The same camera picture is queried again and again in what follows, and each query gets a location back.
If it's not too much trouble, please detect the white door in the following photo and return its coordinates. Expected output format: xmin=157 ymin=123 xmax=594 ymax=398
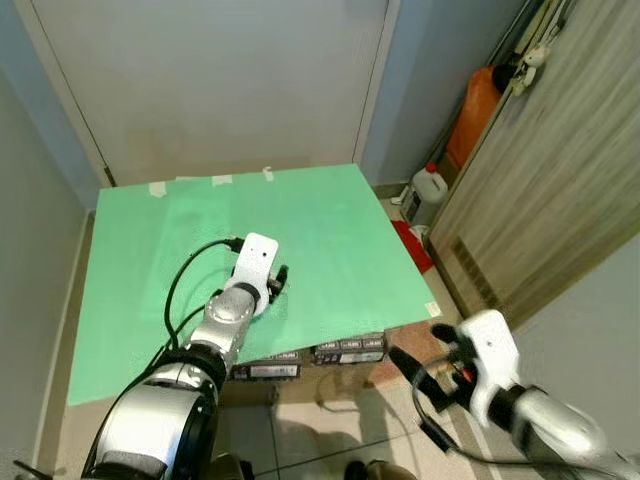
xmin=12 ymin=0 xmax=403 ymax=189

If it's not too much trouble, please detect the robot leg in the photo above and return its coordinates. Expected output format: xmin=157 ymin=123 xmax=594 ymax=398
xmin=204 ymin=454 xmax=252 ymax=480
xmin=343 ymin=458 xmax=393 ymax=480

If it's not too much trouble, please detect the green table board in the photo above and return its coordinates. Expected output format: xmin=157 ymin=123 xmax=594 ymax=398
xmin=67 ymin=162 xmax=444 ymax=408

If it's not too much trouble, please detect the wooden cabinet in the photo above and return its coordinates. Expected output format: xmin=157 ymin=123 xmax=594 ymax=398
xmin=424 ymin=0 xmax=640 ymax=329

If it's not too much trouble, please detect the white plush toy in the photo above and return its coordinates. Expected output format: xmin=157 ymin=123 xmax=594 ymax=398
xmin=513 ymin=44 xmax=552 ymax=97

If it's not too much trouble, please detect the white jug with red cap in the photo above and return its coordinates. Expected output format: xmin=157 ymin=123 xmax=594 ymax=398
xmin=411 ymin=162 xmax=449 ymax=227

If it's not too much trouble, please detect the robot left leg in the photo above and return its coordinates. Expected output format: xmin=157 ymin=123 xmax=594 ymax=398
xmin=204 ymin=454 xmax=252 ymax=480

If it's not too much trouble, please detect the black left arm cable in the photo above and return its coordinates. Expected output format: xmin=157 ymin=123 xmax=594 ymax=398
xmin=162 ymin=237 xmax=247 ymax=353

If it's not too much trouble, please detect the robot right leg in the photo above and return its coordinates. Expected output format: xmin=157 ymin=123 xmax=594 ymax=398
xmin=343 ymin=458 xmax=393 ymax=480

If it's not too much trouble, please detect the orange bag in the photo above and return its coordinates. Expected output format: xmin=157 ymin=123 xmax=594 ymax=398
xmin=444 ymin=66 xmax=502 ymax=172

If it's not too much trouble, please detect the red cloth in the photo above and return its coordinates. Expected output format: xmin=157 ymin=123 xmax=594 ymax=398
xmin=391 ymin=219 xmax=435 ymax=274

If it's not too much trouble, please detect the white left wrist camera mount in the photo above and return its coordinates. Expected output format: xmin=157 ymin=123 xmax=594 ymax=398
xmin=231 ymin=232 xmax=281 ymax=303

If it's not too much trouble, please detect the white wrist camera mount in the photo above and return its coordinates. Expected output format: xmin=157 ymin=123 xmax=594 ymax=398
xmin=454 ymin=309 xmax=523 ymax=428
xmin=231 ymin=232 xmax=281 ymax=303

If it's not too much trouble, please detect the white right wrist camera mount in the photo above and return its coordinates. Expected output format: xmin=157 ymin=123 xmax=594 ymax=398
xmin=454 ymin=309 xmax=523 ymax=428

